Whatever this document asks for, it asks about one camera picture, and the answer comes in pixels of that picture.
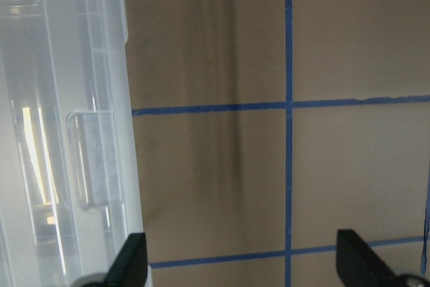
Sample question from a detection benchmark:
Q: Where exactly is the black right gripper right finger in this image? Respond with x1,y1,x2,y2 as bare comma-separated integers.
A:
335,229,396,287

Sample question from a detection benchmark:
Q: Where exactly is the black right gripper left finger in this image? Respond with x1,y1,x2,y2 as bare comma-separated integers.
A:
104,233,149,287

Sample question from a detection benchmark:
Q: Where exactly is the clear plastic box lid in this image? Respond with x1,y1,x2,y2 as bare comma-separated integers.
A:
1,0,128,286

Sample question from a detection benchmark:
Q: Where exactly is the clear plastic storage box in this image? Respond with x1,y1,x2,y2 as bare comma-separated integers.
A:
67,11,145,286

